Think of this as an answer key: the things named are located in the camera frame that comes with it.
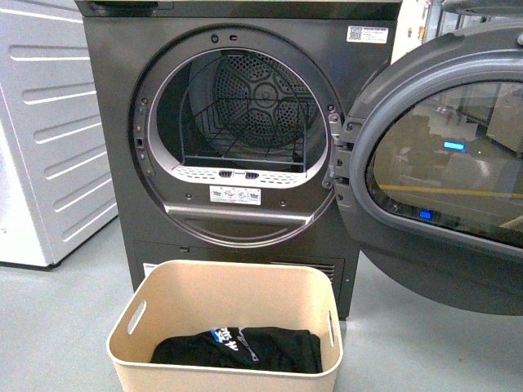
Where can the beige plastic laundry hamper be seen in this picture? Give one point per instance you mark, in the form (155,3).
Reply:
(182,298)

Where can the white instruction sticker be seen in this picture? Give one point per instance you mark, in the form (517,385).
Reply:
(235,195)

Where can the dark grey tumble dryer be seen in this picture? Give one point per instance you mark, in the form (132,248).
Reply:
(156,63)

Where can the black printed garment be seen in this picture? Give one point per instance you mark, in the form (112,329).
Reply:
(272,349)

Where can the round dryer door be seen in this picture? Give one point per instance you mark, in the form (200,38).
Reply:
(428,173)

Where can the white QR code sticker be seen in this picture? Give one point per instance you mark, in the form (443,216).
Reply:
(364,34)

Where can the white washing machine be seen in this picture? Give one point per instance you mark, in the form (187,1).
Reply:
(56,186)

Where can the wire drying rack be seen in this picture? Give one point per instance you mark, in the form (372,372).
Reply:
(251,133)

